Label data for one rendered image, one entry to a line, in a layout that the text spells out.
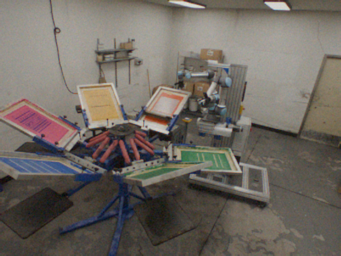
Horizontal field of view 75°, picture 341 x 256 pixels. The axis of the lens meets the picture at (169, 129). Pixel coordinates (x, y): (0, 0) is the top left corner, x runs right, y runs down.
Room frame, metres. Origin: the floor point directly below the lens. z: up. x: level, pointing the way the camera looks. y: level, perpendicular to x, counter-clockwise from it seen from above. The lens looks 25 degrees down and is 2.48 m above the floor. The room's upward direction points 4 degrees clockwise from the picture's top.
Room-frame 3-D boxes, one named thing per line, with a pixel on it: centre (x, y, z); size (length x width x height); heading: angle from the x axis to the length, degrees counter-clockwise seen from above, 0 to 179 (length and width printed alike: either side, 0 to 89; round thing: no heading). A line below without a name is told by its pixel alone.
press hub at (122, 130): (2.42, 0.58, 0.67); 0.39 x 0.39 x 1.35
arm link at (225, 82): (3.04, -0.71, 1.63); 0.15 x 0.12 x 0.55; 49
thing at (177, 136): (3.31, -0.11, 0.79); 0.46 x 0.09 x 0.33; 151
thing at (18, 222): (1.83, 0.90, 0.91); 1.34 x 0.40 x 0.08; 151
